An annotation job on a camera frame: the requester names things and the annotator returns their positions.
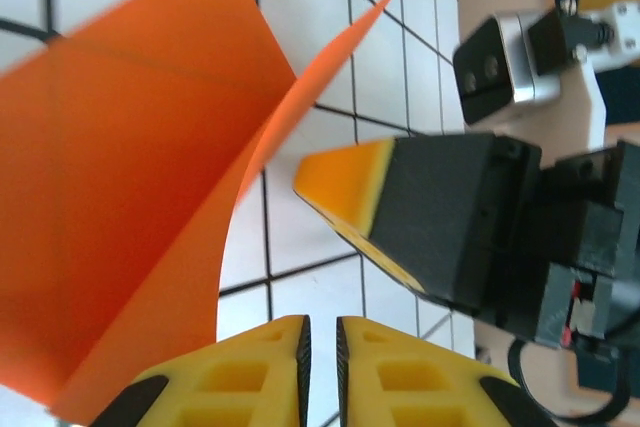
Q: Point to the orange square paper sheet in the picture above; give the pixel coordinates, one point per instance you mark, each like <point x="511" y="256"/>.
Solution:
<point x="125" y="147"/>

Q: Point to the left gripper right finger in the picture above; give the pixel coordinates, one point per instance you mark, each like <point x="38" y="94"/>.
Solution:
<point x="410" y="387"/>

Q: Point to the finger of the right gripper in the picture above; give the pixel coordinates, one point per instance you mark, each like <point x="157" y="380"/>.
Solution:
<point x="425" y="197"/>

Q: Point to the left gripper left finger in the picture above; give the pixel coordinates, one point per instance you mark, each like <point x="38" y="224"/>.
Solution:
<point x="225" y="387"/>

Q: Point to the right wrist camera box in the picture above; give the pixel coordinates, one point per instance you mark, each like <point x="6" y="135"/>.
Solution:
<point x="505" y="67"/>

